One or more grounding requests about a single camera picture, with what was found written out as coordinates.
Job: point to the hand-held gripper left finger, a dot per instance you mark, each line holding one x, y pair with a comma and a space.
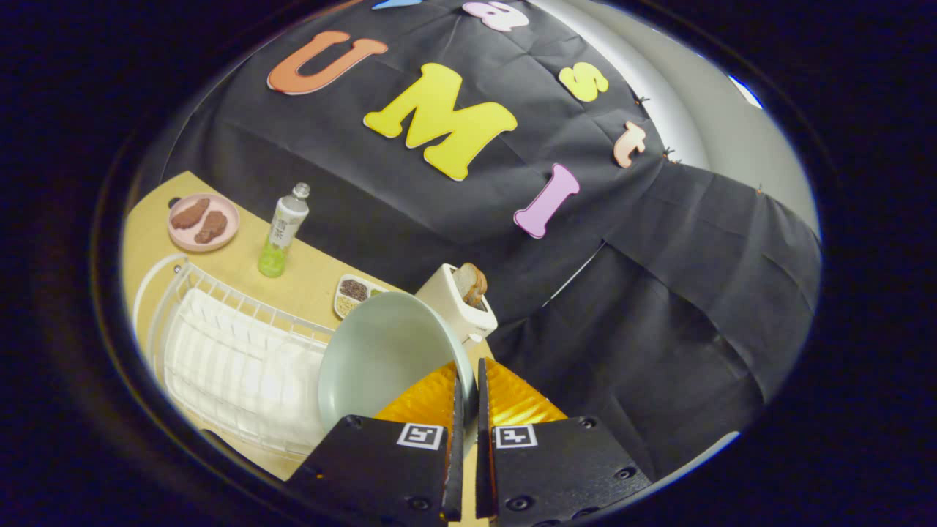
381, 468

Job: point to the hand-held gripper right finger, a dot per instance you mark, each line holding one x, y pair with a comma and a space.
556, 468

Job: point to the pale green plate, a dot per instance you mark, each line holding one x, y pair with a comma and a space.
381, 351

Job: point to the white divided seed dish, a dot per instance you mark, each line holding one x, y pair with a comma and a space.
355, 290

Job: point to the small pink plate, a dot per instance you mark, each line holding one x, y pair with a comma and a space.
183, 238

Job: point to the white toaster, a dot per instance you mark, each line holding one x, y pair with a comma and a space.
450, 304

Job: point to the brown bread slice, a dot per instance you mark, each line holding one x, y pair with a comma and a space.
471, 282

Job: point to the clear bottle with green liquid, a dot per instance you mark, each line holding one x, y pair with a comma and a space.
282, 230

